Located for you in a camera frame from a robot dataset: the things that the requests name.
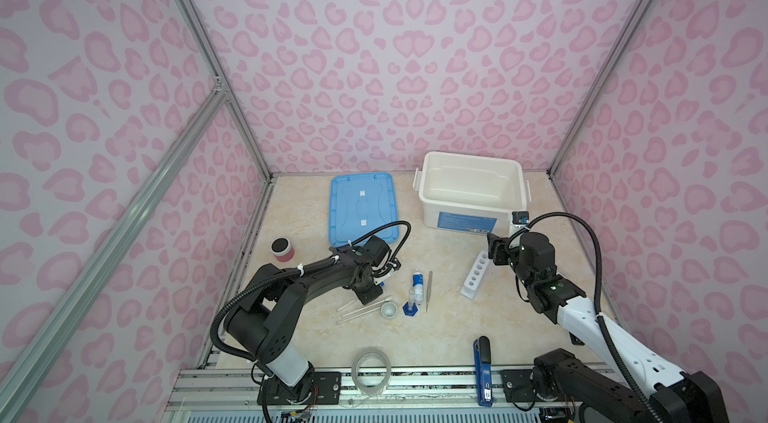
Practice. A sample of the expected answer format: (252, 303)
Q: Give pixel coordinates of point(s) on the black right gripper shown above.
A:
(497, 248)

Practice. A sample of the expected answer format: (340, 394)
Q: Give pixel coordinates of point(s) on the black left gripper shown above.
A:
(369, 296)

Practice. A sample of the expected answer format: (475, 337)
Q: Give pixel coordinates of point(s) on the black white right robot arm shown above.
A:
(652, 389)

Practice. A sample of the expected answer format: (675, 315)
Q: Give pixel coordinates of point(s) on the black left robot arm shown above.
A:
(258, 323)

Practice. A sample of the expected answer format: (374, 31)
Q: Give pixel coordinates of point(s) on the blue base small vial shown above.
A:
(410, 308)

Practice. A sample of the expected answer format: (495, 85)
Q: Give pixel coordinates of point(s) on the white test tube rack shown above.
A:
(475, 275)

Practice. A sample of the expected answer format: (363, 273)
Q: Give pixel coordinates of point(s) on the metal tweezers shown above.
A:
(428, 290)

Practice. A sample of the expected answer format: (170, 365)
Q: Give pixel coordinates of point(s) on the white plastic storage box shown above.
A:
(473, 194)

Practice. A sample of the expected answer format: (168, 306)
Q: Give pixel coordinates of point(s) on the blue plastic box lid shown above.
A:
(358, 204)

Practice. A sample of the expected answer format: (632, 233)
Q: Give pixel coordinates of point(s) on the clear tape roll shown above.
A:
(371, 372)

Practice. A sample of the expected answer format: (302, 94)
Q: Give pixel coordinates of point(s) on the blue black stapler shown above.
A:
(483, 371)

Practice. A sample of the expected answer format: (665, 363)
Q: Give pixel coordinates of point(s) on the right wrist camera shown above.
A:
(520, 218)

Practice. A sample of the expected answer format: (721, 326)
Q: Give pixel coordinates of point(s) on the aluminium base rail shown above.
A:
(413, 394)

